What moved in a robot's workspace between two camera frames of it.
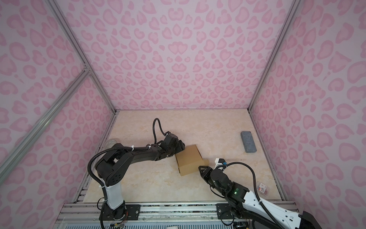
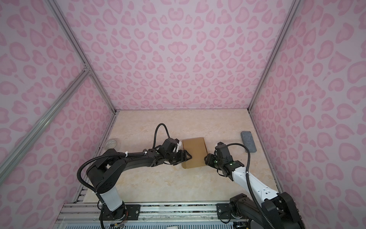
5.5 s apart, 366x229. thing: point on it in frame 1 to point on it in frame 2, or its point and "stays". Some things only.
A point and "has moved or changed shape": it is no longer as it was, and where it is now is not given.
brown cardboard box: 189,160 has moved or changed shape
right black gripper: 206,173 to 209,158
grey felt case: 248,141 stays
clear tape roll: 110,143 stays
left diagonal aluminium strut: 9,158 stays
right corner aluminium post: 294,7 stays
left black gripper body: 177,148 to 172,157
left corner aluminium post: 82,52 stays
